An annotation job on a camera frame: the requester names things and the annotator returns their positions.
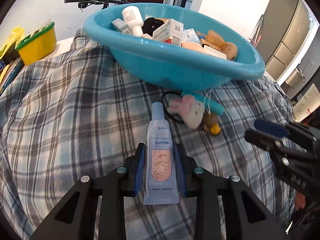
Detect brown doll figurine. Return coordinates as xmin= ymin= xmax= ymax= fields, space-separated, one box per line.
xmin=201 ymin=111 xmax=221 ymax=137

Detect teal cosmetic tube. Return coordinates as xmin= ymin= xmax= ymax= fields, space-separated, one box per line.
xmin=193 ymin=89 xmax=225 ymax=115

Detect white bunny plush hair tie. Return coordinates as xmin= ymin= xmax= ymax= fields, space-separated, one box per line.
xmin=162 ymin=90 xmax=206 ymax=130

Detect light blue hand cream tube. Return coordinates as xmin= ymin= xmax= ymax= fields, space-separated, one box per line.
xmin=144 ymin=102 xmax=179 ymax=205

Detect light blue tissue pack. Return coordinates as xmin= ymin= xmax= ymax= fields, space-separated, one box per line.
xmin=182 ymin=28 xmax=201 ymax=44

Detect white lotion bottle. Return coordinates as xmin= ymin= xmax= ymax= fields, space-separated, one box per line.
xmin=122 ymin=5 xmax=144 ymax=37

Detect person's right hand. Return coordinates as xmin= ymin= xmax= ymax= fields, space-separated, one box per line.
xmin=294 ymin=191 xmax=306 ymax=211

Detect white paper bag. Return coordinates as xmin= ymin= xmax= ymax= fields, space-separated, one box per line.
xmin=293 ymin=83 xmax=320 ymax=122

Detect white small box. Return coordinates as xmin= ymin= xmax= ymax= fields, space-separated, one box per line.
xmin=203 ymin=45 xmax=227 ymax=60

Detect blue plaid cloth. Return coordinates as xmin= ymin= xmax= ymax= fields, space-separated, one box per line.
xmin=1 ymin=29 xmax=295 ymax=239

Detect beige refrigerator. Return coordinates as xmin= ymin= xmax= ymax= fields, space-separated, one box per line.
xmin=256 ymin=0 xmax=312 ymax=80

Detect peach flat box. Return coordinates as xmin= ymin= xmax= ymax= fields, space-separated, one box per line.
xmin=182 ymin=41 xmax=207 ymax=55

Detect blue plastic basin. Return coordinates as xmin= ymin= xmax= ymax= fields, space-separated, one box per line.
xmin=84 ymin=3 xmax=265 ymax=92

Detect white barcode box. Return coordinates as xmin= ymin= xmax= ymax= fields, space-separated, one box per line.
xmin=152 ymin=18 xmax=184 ymax=47

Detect black hair scrunchie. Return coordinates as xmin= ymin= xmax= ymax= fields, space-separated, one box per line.
xmin=141 ymin=17 xmax=164 ymax=39

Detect stack of books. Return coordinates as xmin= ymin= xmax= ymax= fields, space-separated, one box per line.
xmin=0 ymin=57 xmax=24 ymax=94

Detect yellow box green lid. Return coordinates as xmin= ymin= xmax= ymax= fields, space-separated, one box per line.
xmin=16 ymin=22 xmax=57 ymax=66

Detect grey blue small box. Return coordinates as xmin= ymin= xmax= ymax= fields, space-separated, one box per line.
xmin=111 ymin=18 xmax=132 ymax=35

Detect yellow plastic bag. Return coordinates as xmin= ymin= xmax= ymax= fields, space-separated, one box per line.
xmin=0 ymin=25 xmax=25 ymax=59

